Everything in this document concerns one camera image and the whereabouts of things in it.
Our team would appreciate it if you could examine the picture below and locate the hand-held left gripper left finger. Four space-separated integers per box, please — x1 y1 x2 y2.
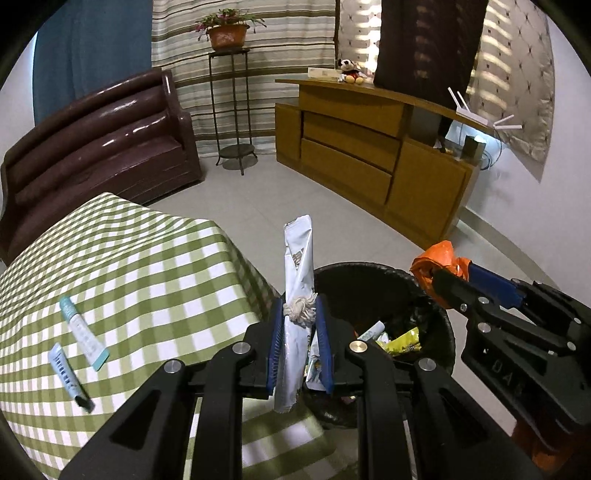
59 298 284 480

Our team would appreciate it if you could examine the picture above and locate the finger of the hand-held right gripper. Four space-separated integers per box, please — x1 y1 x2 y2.
431 268 578 357
468 263 548 315

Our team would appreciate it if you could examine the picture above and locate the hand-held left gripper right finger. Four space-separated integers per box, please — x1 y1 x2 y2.
315 294 546 480

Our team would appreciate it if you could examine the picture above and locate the white printed wrapper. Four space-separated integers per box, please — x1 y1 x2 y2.
305 330 326 393

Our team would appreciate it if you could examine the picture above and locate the white twine knot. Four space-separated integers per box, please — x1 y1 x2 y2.
283 293 319 329

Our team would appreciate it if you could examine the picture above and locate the orange plastic bag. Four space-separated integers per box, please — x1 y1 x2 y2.
411 240 472 310

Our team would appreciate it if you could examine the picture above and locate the white green tube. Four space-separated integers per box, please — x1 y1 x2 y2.
356 320 386 343

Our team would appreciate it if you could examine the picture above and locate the black trash bin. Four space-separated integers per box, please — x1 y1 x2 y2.
311 262 455 430

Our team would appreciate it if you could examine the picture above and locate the yellow snack packet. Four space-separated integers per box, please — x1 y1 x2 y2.
376 327 422 355

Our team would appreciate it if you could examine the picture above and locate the long silver white packet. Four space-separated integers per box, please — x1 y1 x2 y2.
272 213 315 414

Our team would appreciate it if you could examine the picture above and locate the small grey box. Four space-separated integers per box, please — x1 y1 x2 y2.
463 135 485 161

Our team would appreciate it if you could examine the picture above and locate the green checked tablecloth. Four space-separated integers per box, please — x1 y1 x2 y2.
0 191 361 480

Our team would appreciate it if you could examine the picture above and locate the white router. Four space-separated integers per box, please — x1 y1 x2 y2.
447 87 522 132

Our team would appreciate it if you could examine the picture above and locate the wooden cabinet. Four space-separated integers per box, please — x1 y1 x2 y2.
274 76 490 250

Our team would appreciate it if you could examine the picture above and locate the light blue tube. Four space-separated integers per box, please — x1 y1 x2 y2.
59 295 110 372

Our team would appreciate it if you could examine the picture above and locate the black metal plant stand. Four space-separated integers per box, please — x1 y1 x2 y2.
208 46 258 176

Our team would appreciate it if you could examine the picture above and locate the white tube dark cap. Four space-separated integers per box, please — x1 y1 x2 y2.
47 342 96 413

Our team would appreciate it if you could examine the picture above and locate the beige patterned curtain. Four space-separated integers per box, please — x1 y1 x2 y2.
335 0 555 183

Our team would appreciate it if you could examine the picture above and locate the mouse plush toy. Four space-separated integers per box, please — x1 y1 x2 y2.
336 58 368 85

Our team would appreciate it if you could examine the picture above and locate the dark drape curtain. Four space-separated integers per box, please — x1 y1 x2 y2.
373 0 489 109

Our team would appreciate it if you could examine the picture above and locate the brown leather sofa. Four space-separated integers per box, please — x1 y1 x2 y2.
0 67 204 266

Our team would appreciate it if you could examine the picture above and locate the striped curtain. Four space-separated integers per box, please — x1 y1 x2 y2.
151 0 340 153

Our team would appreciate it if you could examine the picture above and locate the potted plant orange pot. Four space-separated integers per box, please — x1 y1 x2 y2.
194 8 269 51

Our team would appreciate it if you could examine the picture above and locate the blue curtain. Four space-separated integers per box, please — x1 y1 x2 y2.
32 0 154 127

